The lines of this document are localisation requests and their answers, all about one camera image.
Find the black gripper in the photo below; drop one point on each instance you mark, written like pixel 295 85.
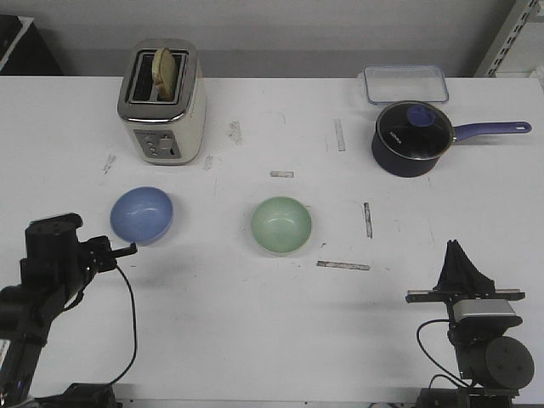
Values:
pixel 96 256
pixel 459 272

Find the blue bowl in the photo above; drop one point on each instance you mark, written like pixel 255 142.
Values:
pixel 142 215

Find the green bowl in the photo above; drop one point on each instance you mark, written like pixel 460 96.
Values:
pixel 281 224

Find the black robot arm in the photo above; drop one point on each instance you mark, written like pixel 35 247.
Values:
pixel 492 366
pixel 55 272

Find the cream and silver toaster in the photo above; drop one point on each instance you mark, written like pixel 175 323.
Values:
pixel 164 132

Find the dark blue saucepan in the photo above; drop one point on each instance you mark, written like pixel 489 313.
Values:
pixel 410 168

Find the glass pot lid blue knob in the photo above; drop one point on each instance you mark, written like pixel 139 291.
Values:
pixel 414 130

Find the bread slice in toaster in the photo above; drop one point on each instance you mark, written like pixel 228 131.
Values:
pixel 164 73

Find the clear plastic food container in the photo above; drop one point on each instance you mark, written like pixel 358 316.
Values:
pixel 386 84

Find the black box at back left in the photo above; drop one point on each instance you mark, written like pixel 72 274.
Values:
pixel 23 49

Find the grey metal shelf upright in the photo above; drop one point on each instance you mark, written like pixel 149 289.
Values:
pixel 517 49

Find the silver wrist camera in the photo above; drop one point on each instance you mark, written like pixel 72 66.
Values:
pixel 482 308

